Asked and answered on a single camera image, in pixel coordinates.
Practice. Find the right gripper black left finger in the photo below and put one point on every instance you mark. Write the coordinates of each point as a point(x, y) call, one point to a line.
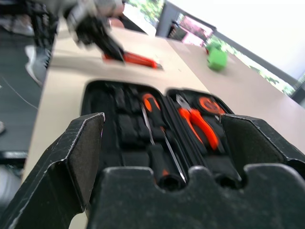
point(59, 152)

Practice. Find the orange-black utility knife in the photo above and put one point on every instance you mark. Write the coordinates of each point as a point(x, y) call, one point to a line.
point(140, 59)

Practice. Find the black open tool case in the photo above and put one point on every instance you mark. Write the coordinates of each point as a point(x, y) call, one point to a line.
point(128, 133)

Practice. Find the orange-black tape measure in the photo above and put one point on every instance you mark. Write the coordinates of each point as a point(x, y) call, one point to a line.
point(210, 104)

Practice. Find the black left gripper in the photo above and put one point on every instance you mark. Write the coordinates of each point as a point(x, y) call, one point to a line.
point(89, 29)

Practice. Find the orange-black screwdriver with orange grip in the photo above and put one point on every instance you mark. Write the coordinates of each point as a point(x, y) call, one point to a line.
point(150, 105)

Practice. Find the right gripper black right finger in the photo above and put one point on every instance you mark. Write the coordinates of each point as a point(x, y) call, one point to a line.
point(257, 140)

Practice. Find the white sneaker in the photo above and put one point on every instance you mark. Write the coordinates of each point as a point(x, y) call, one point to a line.
point(35, 64)

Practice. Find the black framed display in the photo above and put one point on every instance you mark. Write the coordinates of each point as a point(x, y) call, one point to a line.
point(188, 31)

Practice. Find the green plastic object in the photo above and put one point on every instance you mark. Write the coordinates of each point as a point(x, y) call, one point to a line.
point(216, 58)

